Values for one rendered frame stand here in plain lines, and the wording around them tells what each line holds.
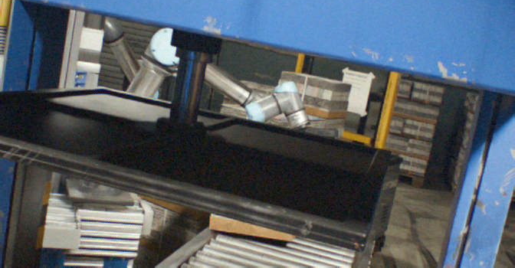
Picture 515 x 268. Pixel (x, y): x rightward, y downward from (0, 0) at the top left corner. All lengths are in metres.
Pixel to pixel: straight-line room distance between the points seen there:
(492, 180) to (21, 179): 0.87
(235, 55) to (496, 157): 9.10
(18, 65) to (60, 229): 0.98
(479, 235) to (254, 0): 0.72
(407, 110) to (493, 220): 7.00
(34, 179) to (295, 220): 0.86
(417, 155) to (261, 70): 3.11
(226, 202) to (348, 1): 0.21
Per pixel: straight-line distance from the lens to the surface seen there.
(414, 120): 8.06
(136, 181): 0.57
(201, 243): 1.99
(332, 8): 0.45
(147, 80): 2.07
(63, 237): 2.17
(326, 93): 3.78
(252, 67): 9.98
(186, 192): 0.56
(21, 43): 1.28
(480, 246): 1.09
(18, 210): 1.31
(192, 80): 0.82
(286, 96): 2.14
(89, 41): 2.43
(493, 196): 1.08
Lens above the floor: 1.45
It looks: 8 degrees down
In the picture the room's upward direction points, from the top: 11 degrees clockwise
